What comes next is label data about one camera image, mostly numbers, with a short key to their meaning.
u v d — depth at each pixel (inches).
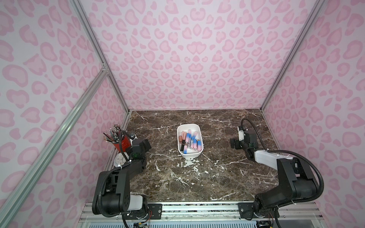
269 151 23.9
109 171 17.4
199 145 37.4
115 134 34.0
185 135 40.3
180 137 39.2
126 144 35.3
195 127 40.7
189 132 40.9
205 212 29.3
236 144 33.9
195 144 37.5
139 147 27.9
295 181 17.6
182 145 37.8
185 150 37.4
